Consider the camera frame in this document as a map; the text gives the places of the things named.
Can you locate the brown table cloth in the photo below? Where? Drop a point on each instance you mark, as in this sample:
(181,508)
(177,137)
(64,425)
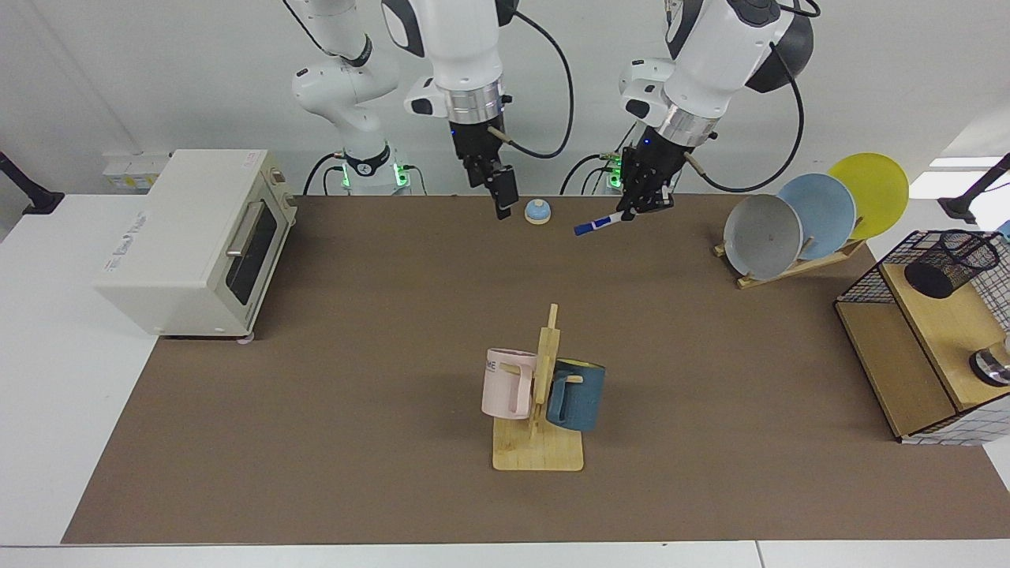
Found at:
(316,394)

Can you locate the wooden cup stand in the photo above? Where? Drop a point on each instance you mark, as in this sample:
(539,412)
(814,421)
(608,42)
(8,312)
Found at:
(536,454)

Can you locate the black clamp stand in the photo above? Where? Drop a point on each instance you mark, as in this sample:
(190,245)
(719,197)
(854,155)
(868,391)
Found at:
(43,201)
(959,207)

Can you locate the yellow plate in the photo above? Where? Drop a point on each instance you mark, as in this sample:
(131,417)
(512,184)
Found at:
(876,189)

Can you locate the blue and white marker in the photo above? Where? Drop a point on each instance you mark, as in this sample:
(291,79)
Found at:
(596,225)

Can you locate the silver round lid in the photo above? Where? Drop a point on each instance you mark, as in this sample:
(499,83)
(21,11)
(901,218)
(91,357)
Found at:
(990,367)

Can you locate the pink cup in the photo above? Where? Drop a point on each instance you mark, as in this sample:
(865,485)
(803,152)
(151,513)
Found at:
(497,386)

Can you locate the wooden plate rack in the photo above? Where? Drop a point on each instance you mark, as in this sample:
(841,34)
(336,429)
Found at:
(789,270)

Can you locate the dark teal cup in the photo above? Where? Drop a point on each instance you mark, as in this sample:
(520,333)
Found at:
(584,398)

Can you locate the grey plate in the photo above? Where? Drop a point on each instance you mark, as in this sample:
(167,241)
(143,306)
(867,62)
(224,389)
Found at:
(761,237)

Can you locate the black mesh pen holder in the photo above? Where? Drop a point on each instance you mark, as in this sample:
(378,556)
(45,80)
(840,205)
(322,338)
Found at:
(931,282)

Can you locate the pale toaster oven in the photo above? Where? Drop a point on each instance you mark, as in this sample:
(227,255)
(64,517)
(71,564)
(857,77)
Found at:
(181,237)

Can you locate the light blue plate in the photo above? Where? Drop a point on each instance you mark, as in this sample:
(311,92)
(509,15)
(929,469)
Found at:
(824,209)

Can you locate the small blue round thing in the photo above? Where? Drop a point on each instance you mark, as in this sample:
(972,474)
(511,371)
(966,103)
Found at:
(537,211)

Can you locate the white power strip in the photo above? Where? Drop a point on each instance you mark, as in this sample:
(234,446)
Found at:
(130,170)

